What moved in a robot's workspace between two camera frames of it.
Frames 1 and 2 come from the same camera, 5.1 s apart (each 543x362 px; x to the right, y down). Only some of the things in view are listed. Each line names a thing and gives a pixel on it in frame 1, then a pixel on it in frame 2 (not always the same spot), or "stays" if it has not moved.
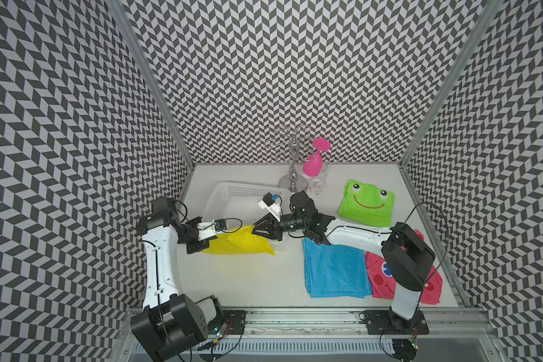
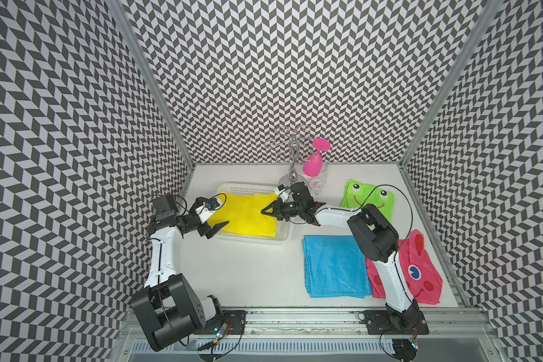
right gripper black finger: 268,221 to 276,207
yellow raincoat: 240,241 to 243,213
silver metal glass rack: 297,146 stays
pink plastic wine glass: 313,164 stays
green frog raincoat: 366,204 stays
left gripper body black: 188,235 to 191,222
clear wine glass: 317,182 stays
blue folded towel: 335,271 stays
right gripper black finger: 272,231 to 274,213
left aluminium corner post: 120,9 stays
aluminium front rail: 344,325 stays
